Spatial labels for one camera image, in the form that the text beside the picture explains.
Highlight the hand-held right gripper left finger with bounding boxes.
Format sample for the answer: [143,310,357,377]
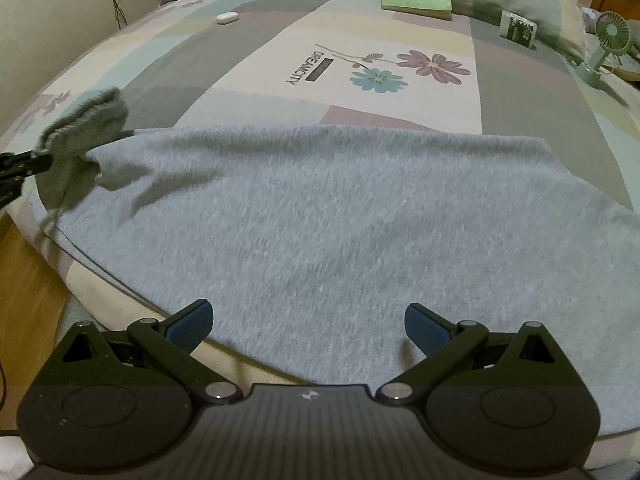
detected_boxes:
[39,300,245,406]

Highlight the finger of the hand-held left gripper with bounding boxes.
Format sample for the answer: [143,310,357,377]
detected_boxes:
[0,152,54,168]
[0,167,43,207]

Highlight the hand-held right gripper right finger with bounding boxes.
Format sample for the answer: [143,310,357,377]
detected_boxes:
[375,302,586,406]

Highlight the grey sweatpants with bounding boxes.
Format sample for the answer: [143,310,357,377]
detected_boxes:
[32,87,640,436]

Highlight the bed with patchwork sheet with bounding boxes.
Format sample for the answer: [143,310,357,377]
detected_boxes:
[0,0,640,461]

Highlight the small printed box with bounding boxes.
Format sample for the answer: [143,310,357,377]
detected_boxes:
[500,10,538,45]

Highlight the flat patchwork pillow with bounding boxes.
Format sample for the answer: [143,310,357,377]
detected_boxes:
[575,2,640,81]

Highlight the green handheld fan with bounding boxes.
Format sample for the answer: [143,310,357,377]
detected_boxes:
[574,11,630,87]

